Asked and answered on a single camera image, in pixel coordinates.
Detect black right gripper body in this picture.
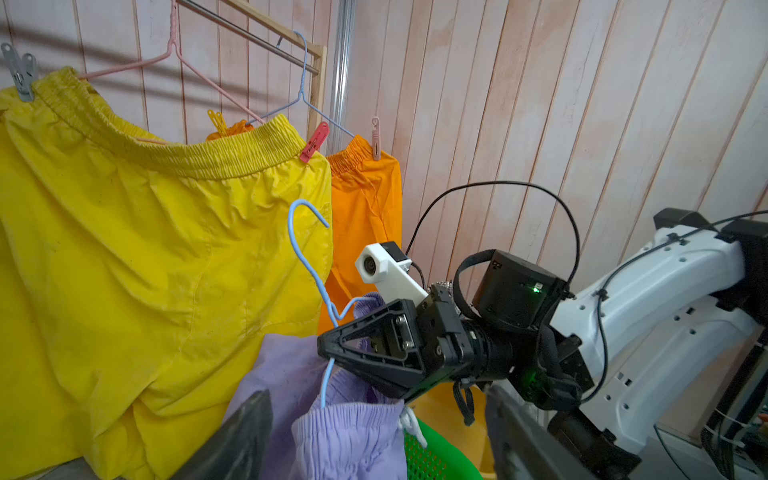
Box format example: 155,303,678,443
413,284,516,398

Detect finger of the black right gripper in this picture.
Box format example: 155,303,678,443
317,299,426,401

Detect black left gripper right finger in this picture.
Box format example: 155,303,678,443
485,385,596,480

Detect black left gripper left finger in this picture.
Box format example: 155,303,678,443
171,390,273,479

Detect light blue wire hanger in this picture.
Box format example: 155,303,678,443
287,199,376,409

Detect purple shorts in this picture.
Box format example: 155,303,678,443
223,292,428,480

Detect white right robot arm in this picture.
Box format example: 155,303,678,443
318,208,767,479

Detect orange shorts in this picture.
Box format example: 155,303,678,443
206,116,404,334

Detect yellow shorts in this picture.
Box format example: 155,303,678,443
1,68,333,479

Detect yellow clothespin on orange shorts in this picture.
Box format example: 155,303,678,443
206,109,228,141

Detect yellow plastic tray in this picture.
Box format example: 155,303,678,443
411,384,497,479

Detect green plastic basket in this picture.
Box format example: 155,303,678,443
405,421,482,480

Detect red clothespin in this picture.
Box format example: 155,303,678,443
299,121,330,163

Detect pink clothespin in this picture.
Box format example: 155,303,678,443
371,116,381,161

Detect wooden clothes rack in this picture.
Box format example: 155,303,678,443
178,0,328,134

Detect grey clothespin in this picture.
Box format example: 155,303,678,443
1,42,39,103

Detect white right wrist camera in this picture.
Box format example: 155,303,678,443
355,241,427,306

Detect pink wire hanger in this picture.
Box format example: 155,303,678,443
75,1,264,144

